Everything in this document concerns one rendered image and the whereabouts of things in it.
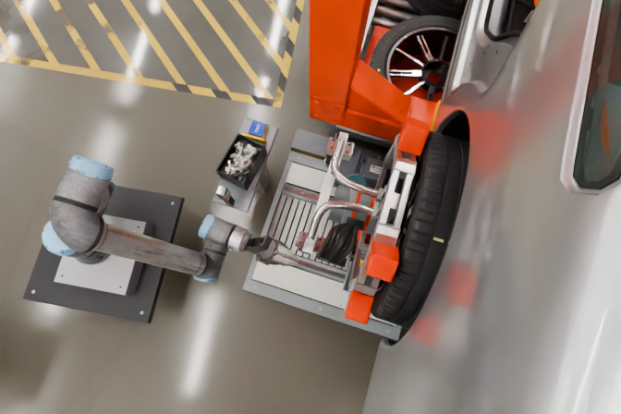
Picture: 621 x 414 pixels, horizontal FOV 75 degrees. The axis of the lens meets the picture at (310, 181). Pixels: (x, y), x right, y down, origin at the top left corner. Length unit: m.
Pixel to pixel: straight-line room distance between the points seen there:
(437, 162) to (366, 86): 0.55
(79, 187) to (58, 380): 1.50
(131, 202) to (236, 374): 1.01
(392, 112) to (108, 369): 1.88
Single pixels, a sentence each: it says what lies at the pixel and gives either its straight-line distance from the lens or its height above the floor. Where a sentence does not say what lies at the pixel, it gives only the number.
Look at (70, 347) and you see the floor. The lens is 2.58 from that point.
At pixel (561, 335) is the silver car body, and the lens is 0.63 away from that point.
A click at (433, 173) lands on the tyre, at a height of 1.17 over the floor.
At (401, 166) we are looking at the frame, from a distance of 1.22.
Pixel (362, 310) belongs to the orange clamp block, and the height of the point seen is 0.88.
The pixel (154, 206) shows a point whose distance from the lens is 2.14.
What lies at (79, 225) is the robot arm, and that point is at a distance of 1.29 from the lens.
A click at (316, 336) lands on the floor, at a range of 2.26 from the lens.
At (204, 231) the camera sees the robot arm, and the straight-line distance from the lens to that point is 1.52.
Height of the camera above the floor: 2.25
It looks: 74 degrees down
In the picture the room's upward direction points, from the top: straight up
